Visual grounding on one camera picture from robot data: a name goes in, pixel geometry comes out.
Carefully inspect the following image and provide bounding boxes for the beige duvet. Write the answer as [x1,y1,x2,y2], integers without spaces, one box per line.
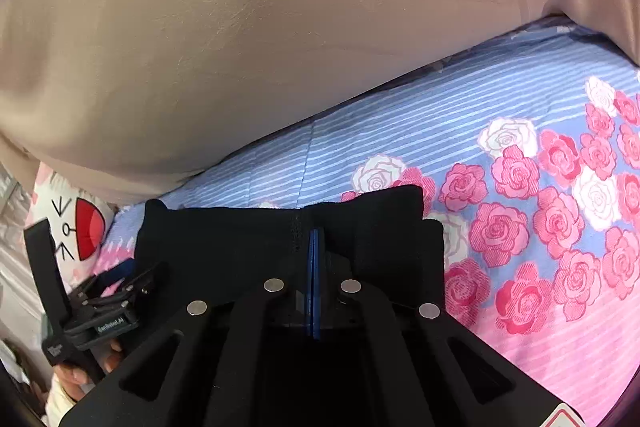
[0,0,640,208]

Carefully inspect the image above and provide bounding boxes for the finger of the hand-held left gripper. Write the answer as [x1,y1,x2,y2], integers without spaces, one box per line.
[107,262,170,308]
[90,257,138,290]

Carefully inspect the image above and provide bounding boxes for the person's left hand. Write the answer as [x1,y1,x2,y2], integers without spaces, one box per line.
[52,339,126,403]

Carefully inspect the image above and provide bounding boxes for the black pants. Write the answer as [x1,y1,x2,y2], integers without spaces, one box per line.
[135,184,446,323]

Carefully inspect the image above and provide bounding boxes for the pink blue rose bedsheet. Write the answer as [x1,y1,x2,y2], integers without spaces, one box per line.
[95,14,640,427]

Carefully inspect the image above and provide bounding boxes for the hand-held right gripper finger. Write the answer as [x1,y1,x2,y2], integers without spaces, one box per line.
[59,229,317,427]
[316,231,586,427]

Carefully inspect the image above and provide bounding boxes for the white cartoon face pillow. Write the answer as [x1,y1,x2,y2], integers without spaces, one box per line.
[27,162,121,288]

